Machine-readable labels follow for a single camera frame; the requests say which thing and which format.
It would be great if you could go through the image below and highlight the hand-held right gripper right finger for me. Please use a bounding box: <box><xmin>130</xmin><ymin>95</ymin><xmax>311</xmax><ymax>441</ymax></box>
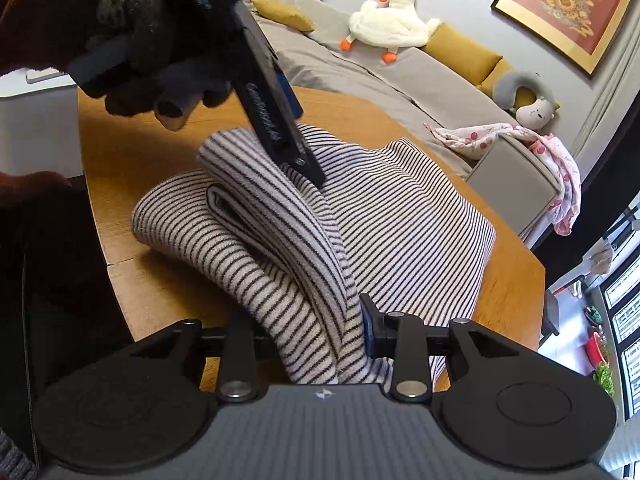
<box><xmin>359</xmin><ymin>294</ymin><xmax>506</xmax><ymax>402</ymax></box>

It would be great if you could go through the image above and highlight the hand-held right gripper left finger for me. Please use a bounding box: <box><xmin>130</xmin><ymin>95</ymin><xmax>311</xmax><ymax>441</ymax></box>
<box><xmin>127</xmin><ymin>312</ymin><xmax>273</xmax><ymax>402</ymax></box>

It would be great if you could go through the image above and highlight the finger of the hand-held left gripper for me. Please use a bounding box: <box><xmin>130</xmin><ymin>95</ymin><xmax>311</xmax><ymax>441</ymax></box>
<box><xmin>277</xmin><ymin>130</ymin><xmax>327</xmax><ymax>192</ymax></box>
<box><xmin>274</xmin><ymin>72</ymin><xmax>305</xmax><ymax>117</ymax></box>

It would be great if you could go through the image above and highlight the striped knit sweater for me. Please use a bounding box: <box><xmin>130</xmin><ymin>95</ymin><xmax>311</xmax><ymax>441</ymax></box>
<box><xmin>131</xmin><ymin>124</ymin><xmax>497</xmax><ymax>386</ymax></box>

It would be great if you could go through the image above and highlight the person's left hand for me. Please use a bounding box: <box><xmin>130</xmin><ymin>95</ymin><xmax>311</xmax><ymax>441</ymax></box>
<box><xmin>97</xmin><ymin>12</ymin><xmax>236</xmax><ymax>131</ymax></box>

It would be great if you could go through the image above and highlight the small yellow pillow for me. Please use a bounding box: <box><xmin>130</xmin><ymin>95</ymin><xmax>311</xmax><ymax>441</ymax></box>
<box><xmin>251</xmin><ymin>0</ymin><xmax>316</xmax><ymax>33</ymax></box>

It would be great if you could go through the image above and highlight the grey sofa cover cloth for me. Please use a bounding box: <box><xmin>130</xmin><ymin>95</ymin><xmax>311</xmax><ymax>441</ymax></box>
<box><xmin>252</xmin><ymin>0</ymin><xmax>516</xmax><ymax>181</ymax></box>

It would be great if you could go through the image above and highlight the white goose plush toy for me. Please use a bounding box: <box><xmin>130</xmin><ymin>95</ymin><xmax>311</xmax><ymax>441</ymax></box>
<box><xmin>341</xmin><ymin>0</ymin><xmax>442</xmax><ymax>63</ymax></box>

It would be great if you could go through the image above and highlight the dark wooden stool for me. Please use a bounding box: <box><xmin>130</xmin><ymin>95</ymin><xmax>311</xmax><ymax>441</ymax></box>
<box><xmin>540</xmin><ymin>290</ymin><xmax>561</xmax><ymax>336</ymax></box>

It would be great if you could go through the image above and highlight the white flat box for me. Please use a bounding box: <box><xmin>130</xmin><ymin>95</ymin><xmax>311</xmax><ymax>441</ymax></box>
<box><xmin>25</xmin><ymin>67</ymin><xmax>68</xmax><ymax>85</ymax></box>

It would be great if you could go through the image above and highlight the grey sofa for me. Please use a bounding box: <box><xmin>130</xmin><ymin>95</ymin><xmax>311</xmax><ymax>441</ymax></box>
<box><xmin>250</xmin><ymin>0</ymin><xmax>583</xmax><ymax>241</ymax></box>

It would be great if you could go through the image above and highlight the person's body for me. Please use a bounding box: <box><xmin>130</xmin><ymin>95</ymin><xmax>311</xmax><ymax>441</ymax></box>
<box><xmin>0</xmin><ymin>170</ymin><xmax>136</xmax><ymax>480</ymax></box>

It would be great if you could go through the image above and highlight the white side table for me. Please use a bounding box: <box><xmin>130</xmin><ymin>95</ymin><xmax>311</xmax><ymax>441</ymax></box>
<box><xmin>0</xmin><ymin>72</ymin><xmax>83</xmax><ymax>181</ymax></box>

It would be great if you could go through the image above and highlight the red plastic basin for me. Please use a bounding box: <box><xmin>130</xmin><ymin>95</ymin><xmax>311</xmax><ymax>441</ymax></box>
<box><xmin>585</xmin><ymin>332</ymin><xmax>608</xmax><ymax>366</ymax></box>

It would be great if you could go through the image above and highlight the grey animal neck pillow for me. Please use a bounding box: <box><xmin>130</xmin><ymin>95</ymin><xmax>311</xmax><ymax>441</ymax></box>
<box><xmin>492</xmin><ymin>70</ymin><xmax>561</xmax><ymax>128</ymax></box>

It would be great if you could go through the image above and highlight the green potted plant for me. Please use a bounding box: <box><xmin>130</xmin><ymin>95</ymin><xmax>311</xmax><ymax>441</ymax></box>
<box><xmin>595</xmin><ymin>362</ymin><xmax>616</xmax><ymax>396</ymax></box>

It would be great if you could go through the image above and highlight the hanging beige cloth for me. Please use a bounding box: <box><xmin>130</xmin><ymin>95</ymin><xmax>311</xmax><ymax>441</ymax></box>
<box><xmin>590</xmin><ymin>250</ymin><xmax>616</xmax><ymax>276</ymax></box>

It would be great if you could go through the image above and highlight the pink floral blanket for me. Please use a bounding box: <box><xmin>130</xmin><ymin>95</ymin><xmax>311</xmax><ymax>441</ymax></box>
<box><xmin>425</xmin><ymin>121</ymin><xmax>583</xmax><ymax>237</ymax></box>

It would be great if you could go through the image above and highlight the black framed window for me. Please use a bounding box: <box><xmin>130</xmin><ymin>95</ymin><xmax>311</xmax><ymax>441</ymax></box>
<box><xmin>597</xmin><ymin>260</ymin><xmax>640</xmax><ymax>411</ymax></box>

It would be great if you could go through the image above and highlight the gold framed red picture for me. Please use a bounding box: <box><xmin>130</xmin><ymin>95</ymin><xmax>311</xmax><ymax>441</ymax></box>
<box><xmin>491</xmin><ymin>0</ymin><xmax>631</xmax><ymax>78</ymax></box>

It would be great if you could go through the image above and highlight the grey curtain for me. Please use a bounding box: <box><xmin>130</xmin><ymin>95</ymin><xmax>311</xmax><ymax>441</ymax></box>
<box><xmin>570</xmin><ymin>5</ymin><xmax>640</xmax><ymax>161</ymax></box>

